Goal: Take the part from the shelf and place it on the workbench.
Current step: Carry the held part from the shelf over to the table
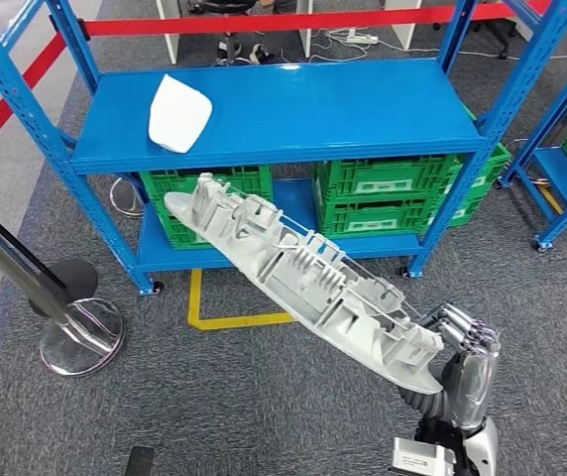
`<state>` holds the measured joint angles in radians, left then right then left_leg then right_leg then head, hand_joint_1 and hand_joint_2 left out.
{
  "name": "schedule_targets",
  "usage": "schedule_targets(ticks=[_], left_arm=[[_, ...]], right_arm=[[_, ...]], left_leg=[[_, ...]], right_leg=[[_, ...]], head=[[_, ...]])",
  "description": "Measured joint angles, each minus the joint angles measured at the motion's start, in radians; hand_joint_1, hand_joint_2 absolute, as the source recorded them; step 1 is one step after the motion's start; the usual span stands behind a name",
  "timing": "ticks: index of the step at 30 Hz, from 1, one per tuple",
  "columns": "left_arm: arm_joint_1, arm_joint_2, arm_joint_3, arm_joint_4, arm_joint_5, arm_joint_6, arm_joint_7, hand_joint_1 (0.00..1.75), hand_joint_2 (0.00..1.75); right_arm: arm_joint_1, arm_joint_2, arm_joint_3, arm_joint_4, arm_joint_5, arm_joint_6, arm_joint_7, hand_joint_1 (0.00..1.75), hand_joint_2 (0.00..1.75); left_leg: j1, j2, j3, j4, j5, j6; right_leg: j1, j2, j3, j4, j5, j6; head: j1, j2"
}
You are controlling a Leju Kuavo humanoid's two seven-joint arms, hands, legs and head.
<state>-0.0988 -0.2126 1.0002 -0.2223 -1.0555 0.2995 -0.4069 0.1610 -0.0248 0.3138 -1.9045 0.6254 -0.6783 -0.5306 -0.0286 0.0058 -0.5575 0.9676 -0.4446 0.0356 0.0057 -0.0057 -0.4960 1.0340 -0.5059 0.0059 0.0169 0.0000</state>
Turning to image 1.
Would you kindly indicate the white office desk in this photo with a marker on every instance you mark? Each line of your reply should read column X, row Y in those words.
column 405, row 39
column 170, row 33

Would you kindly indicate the chrome barrier stanchion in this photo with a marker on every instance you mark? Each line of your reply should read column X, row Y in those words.
column 84, row 29
column 85, row 338

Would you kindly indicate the blue metal shelf rack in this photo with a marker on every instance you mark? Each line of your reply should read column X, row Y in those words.
column 556, row 164
column 288, row 105

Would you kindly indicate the white plastic mirror cover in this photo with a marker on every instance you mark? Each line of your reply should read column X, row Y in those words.
column 179, row 115

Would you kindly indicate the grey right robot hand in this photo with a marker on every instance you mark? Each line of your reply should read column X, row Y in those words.
column 474, row 387

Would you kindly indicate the grey plastic wheel hubcap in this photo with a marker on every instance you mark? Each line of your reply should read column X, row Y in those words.
column 353, row 328

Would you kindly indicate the black barrier stanchion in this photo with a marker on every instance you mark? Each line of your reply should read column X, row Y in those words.
column 75, row 279

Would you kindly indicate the dark robot left foot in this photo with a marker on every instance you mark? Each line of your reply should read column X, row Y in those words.
column 139, row 463

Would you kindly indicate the white power strip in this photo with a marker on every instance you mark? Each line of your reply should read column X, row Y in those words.
column 363, row 39

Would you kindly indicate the black round stool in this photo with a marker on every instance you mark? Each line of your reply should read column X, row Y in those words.
column 224, row 5

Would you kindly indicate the black office chair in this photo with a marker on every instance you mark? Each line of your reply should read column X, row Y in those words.
column 504, row 33

